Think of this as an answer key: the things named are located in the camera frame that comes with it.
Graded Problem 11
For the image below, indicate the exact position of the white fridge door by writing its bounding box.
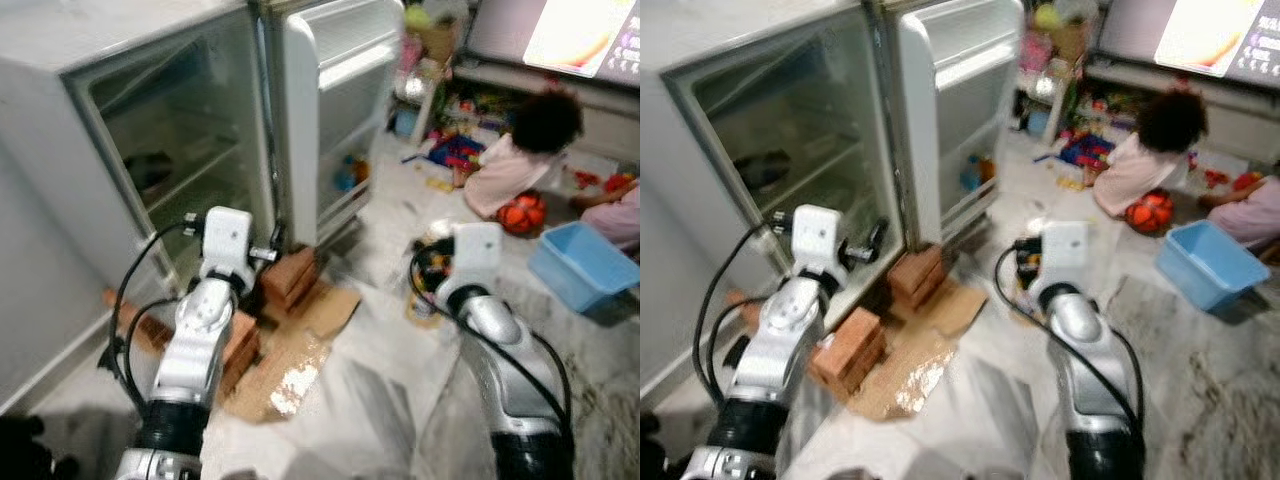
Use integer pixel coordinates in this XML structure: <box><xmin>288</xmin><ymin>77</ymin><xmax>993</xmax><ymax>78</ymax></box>
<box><xmin>262</xmin><ymin>0</ymin><xmax>406</xmax><ymax>249</ymax></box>
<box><xmin>893</xmin><ymin>0</ymin><xmax>1026</xmax><ymax>249</ymax></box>

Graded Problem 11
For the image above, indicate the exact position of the blue and red toy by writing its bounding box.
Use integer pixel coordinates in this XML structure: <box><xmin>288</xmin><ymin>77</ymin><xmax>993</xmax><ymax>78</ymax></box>
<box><xmin>425</xmin><ymin>133</ymin><xmax>488</xmax><ymax>173</ymax></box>
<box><xmin>1058</xmin><ymin>133</ymin><xmax>1116</xmax><ymax>169</ymax></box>

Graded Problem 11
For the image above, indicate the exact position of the orange ball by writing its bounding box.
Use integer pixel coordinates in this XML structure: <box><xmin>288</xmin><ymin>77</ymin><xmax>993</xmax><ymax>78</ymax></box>
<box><xmin>497</xmin><ymin>190</ymin><xmax>548</xmax><ymax>237</ymax></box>
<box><xmin>1125</xmin><ymin>190</ymin><xmax>1177</xmax><ymax>236</ymax></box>

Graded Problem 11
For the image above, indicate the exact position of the flat brown cardboard sheet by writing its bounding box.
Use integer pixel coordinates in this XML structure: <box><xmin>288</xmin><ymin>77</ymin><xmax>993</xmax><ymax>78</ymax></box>
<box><xmin>220</xmin><ymin>280</ymin><xmax>363</xmax><ymax>423</ymax></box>
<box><xmin>848</xmin><ymin>280</ymin><xmax>991</xmax><ymax>423</ymax></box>

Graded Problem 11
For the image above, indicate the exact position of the curly-haired child in pink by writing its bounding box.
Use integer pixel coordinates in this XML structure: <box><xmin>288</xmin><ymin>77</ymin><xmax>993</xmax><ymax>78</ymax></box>
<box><xmin>462</xmin><ymin>90</ymin><xmax>586</xmax><ymax>221</ymax></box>
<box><xmin>1092</xmin><ymin>90</ymin><xmax>1209</xmax><ymax>219</ymax></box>

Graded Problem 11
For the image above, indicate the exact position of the blue plastic tub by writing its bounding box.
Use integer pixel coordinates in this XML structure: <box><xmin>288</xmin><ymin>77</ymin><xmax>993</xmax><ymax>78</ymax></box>
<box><xmin>527</xmin><ymin>222</ymin><xmax>641</xmax><ymax>314</ymax></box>
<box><xmin>1155</xmin><ymin>220</ymin><xmax>1273</xmax><ymax>312</ymax></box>

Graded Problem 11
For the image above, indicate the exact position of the seated person in pink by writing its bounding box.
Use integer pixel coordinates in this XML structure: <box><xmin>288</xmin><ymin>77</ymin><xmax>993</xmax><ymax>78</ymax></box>
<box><xmin>1198</xmin><ymin>175</ymin><xmax>1280</xmax><ymax>251</ymax></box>
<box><xmin>570</xmin><ymin>180</ymin><xmax>641</xmax><ymax>251</ymax></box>

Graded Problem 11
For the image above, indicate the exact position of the white television stand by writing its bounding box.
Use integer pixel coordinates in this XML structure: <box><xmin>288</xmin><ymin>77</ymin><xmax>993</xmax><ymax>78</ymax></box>
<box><xmin>450</xmin><ymin>60</ymin><xmax>641</xmax><ymax>151</ymax></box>
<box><xmin>1085</xmin><ymin>60</ymin><xmax>1280</xmax><ymax>166</ymax></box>

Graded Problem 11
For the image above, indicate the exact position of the flat screen television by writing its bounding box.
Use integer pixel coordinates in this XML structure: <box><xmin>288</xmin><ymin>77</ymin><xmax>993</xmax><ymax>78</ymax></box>
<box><xmin>465</xmin><ymin>0</ymin><xmax>641</xmax><ymax>88</ymax></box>
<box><xmin>1095</xmin><ymin>0</ymin><xmax>1280</xmax><ymax>89</ymax></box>

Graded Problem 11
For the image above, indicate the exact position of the black robot foot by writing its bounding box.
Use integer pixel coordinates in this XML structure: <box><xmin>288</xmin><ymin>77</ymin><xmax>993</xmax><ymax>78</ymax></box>
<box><xmin>0</xmin><ymin>415</ymin><xmax>81</xmax><ymax>480</ymax></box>
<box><xmin>640</xmin><ymin>410</ymin><xmax>691</xmax><ymax>480</ymax></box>

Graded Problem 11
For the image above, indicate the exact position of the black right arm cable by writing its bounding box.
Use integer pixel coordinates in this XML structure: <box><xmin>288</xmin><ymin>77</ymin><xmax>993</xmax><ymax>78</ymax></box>
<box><xmin>408</xmin><ymin>245</ymin><xmax>573</xmax><ymax>421</ymax></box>
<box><xmin>993</xmin><ymin>245</ymin><xmax>1146</xmax><ymax>421</ymax></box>

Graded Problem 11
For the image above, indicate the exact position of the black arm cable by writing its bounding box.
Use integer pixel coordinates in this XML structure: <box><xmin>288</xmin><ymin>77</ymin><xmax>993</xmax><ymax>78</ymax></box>
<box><xmin>993</xmin><ymin>245</ymin><xmax>1146</xmax><ymax>421</ymax></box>
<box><xmin>108</xmin><ymin>215</ymin><xmax>208</xmax><ymax>411</ymax></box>
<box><xmin>408</xmin><ymin>245</ymin><xmax>573</xmax><ymax>421</ymax></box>
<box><xmin>692</xmin><ymin>212</ymin><xmax>794</xmax><ymax>401</ymax></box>

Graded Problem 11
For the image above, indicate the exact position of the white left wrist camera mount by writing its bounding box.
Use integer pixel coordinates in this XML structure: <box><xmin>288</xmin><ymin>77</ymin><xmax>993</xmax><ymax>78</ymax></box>
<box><xmin>790</xmin><ymin>204</ymin><xmax>847</xmax><ymax>286</ymax></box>
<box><xmin>203</xmin><ymin>206</ymin><xmax>257</xmax><ymax>291</ymax></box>

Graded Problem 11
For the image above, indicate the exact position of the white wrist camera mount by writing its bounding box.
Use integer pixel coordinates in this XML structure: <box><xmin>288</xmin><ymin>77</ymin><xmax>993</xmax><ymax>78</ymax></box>
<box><xmin>1040</xmin><ymin>219</ymin><xmax>1091</xmax><ymax>299</ymax></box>
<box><xmin>203</xmin><ymin>206</ymin><xmax>257</xmax><ymax>291</ymax></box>
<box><xmin>790</xmin><ymin>204</ymin><xmax>847</xmax><ymax>286</ymax></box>
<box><xmin>448</xmin><ymin>222</ymin><xmax>504</xmax><ymax>306</ymax></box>

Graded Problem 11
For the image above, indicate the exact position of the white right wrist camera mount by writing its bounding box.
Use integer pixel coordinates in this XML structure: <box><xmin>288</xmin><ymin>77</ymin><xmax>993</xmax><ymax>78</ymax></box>
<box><xmin>1040</xmin><ymin>219</ymin><xmax>1091</xmax><ymax>299</ymax></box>
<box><xmin>448</xmin><ymin>222</ymin><xmax>504</xmax><ymax>306</ymax></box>

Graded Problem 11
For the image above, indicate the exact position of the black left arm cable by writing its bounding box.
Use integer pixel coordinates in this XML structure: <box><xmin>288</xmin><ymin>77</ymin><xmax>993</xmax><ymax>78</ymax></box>
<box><xmin>692</xmin><ymin>212</ymin><xmax>794</xmax><ymax>401</ymax></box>
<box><xmin>108</xmin><ymin>215</ymin><xmax>208</xmax><ymax>411</ymax></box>

